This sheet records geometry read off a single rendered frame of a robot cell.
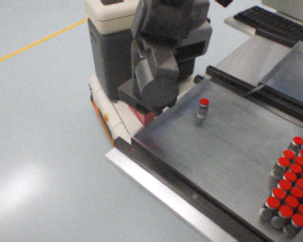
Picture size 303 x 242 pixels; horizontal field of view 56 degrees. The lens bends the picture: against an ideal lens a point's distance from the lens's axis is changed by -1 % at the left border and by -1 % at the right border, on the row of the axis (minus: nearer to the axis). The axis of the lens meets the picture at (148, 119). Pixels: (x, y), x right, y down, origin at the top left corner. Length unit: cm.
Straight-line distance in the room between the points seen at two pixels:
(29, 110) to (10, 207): 72
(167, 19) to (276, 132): 38
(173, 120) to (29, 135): 139
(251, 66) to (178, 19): 45
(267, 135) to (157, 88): 33
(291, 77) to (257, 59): 11
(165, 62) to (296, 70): 54
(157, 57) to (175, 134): 25
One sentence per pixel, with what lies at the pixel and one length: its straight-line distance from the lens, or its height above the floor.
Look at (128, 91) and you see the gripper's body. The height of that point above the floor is 100.
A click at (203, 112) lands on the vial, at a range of 66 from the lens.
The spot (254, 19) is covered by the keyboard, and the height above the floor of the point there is 83.
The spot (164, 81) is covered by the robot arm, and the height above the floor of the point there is 110.
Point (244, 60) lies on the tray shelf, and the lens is 89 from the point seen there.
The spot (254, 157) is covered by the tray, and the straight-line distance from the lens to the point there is 63.
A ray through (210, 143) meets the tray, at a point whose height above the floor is 88.
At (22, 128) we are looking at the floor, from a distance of 200.
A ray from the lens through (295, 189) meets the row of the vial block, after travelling 56.
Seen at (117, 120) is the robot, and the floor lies 28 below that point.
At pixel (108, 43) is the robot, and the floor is 65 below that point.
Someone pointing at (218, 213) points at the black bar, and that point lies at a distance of 52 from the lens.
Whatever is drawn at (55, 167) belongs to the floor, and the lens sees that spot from 172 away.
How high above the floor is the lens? 136
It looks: 46 degrees down
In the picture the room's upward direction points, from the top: straight up
